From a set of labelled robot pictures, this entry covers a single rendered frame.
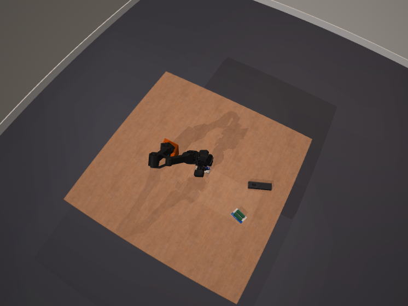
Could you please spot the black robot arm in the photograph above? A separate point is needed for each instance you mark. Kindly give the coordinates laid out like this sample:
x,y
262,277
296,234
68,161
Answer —
x,y
188,157

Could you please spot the black rectangular bar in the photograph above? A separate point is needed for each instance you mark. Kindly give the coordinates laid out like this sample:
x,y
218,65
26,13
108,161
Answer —
x,y
259,185

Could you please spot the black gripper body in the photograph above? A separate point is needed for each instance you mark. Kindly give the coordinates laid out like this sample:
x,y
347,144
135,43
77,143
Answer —
x,y
200,171

